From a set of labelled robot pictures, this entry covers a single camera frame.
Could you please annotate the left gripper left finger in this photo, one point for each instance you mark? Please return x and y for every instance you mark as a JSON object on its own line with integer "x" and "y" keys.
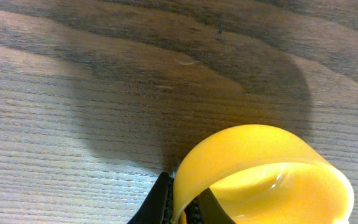
{"x": 157, "y": 208}

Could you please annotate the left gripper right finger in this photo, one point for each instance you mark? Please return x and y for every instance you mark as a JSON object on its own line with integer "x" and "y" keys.
{"x": 205, "y": 209}

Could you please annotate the yellow plastic measuring scoop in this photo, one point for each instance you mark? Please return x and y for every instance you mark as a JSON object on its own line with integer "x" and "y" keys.
{"x": 263, "y": 174}

